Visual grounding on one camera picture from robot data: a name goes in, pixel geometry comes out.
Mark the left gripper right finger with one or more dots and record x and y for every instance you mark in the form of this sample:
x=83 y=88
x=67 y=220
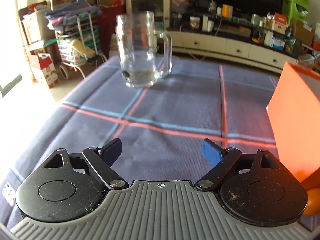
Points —
x=223 y=163

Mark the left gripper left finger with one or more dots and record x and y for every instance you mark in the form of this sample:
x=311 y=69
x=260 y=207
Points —
x=99 y=162

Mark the plaid blue bedsheet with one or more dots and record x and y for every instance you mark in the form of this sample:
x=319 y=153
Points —
x=161 y=127

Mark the orange cardboard box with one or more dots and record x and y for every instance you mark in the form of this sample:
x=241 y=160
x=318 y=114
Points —
x=293 y=112

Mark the small orange at left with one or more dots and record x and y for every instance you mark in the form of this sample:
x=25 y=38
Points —
x=313 y=205

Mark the white tv cabinet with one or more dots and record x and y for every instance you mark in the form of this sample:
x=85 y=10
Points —
x=230 y=50

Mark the clear glass mug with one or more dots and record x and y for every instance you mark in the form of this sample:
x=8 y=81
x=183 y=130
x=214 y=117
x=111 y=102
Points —
x=145 y=53

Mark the shopping trolley cart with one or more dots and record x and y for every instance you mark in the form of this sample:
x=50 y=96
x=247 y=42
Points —
x=77 y=35

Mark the red white box on stand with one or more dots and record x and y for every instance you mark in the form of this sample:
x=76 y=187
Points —
x=278 y=23

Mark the white glass-door cabinet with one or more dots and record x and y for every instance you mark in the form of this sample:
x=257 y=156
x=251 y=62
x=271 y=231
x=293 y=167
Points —
x=161 y=10

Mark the green stacked storage bins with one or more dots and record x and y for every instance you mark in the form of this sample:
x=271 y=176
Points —
x=296 y=9

